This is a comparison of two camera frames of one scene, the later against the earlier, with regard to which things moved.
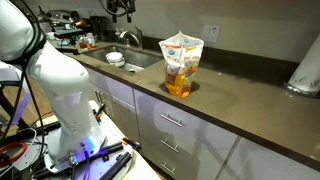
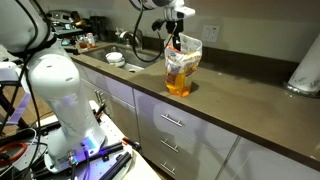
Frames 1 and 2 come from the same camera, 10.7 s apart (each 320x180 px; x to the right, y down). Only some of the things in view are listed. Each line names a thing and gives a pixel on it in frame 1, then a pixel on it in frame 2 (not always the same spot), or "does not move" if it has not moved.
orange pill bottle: [91, 40] does not move
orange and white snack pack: [182, 53] does not move
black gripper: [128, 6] → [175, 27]
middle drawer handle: [170, 146] does not move
